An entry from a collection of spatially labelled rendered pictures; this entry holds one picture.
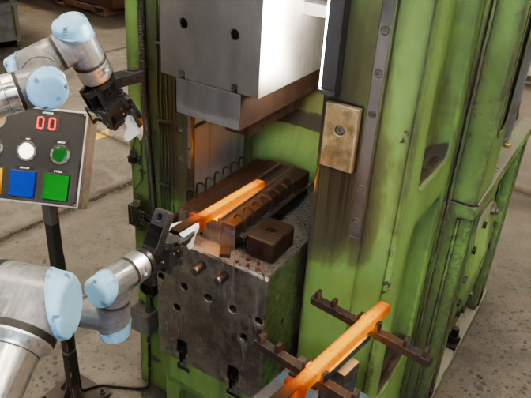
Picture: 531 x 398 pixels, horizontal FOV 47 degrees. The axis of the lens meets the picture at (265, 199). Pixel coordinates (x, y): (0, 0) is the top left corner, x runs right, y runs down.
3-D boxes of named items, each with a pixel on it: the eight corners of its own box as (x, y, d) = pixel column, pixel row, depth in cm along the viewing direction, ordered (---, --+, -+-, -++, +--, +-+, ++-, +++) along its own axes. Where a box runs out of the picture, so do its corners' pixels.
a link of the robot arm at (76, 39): (41, 21, 127) (78, 2, 128) (65, 62, 135) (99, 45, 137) (52, 39, 122) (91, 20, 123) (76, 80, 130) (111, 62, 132)
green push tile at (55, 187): (66, 201, 175) (69, 175, 176) (40, 198, 176) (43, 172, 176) (69, 201, 177) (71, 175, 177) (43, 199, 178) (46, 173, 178)
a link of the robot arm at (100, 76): (88, 47, 137) (114, 54, 133) (96, 63, 141) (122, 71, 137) (66, 69, 134) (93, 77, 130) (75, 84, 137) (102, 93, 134)
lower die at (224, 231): (234, 249, 170) (235, 223, 166) (178, 227, 179) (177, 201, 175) (306, 192, 202) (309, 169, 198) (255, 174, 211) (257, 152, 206)
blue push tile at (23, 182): (32, 197, 176) (35, 171, 176) (7, 195, 177) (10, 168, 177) (35, 197, 178) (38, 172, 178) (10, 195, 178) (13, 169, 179)
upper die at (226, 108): (239, 131, 153) (240, 95, 148) (176, 112, 162) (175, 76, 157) (318, 88, 185) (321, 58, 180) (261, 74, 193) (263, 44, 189)
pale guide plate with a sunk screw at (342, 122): (350, 174, 155) (359, 110, 146) (318, 164, 159) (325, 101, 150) (354, 170, 156) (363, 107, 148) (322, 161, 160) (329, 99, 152)
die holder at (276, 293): (258, 402, 181) (267, 279, 159) (159, 349, 198) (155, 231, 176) (341, 303, 223) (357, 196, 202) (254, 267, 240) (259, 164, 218)
